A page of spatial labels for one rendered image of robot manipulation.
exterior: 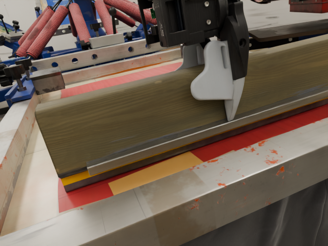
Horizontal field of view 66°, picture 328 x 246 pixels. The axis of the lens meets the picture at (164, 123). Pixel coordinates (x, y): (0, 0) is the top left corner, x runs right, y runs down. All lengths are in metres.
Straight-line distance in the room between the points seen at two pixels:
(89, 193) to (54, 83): 0.47
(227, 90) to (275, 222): 0.24
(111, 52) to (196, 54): 0.67
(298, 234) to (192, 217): 0.35
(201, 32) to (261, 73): 0.11
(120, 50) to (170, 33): 0.74
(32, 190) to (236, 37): 0.28
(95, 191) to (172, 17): 0.19
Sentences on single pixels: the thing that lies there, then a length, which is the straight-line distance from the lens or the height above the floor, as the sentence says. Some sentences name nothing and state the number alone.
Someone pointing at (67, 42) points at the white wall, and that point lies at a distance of 4.86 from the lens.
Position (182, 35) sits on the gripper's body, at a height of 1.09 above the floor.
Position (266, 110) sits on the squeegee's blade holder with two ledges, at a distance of 0.33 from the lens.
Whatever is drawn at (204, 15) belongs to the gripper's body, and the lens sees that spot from 0.26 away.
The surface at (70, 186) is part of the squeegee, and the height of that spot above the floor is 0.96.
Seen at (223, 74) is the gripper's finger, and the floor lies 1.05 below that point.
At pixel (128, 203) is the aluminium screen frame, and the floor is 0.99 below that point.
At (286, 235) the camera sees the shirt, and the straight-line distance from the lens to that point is 0.51.
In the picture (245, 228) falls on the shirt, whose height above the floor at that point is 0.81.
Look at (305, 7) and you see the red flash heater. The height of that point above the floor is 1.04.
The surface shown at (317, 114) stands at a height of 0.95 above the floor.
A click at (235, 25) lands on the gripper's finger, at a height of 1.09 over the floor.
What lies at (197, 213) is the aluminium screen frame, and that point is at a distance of 0.20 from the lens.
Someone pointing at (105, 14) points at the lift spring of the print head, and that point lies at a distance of 1.32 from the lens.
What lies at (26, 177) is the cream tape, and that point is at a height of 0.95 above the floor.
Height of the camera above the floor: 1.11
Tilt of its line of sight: 23 degrees down
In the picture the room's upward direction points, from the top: 10 degrees counter-clockwise
